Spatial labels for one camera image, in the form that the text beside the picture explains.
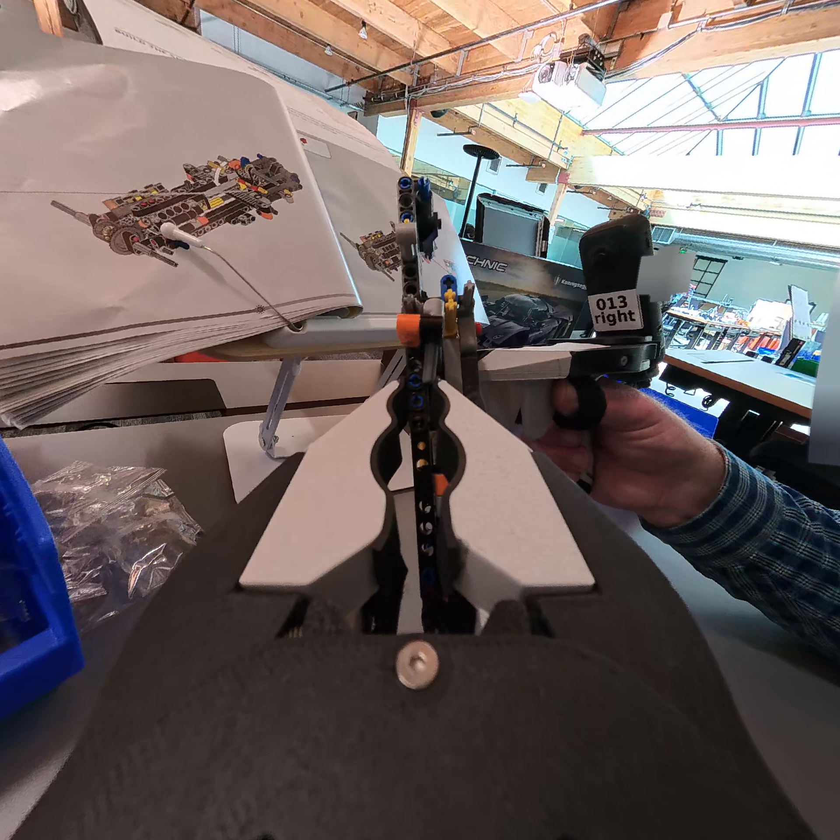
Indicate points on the black computer monitor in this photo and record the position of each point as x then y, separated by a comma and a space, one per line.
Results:
512, 223

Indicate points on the blue plastic bin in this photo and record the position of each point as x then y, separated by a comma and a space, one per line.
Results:
33, 590

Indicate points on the clear plastic parts bag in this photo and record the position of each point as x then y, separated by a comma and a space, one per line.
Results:
118, 538

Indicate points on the white table wooden edge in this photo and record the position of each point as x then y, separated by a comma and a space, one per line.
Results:
741, 374

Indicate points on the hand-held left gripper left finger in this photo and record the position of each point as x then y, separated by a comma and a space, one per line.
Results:
328, 518

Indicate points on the person's right hand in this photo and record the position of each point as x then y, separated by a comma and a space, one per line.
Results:
649, 466

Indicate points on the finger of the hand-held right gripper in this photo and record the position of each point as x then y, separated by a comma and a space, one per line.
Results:
525, 364

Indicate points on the black lego box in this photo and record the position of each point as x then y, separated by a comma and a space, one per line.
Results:
525, 295

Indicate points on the white ceiling projector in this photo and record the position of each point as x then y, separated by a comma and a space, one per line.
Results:
564, 85

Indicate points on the lego instruction book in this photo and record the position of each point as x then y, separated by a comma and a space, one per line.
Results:
164, 295

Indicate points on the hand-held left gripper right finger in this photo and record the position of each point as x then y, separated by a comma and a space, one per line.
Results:
518, 518

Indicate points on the person's right forearm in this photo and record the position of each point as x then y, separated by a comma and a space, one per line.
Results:
774, 551

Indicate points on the black pole lamp round shade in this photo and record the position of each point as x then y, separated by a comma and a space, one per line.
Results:
482, 152

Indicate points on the white book stand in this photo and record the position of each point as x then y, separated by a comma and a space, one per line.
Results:
328, 334

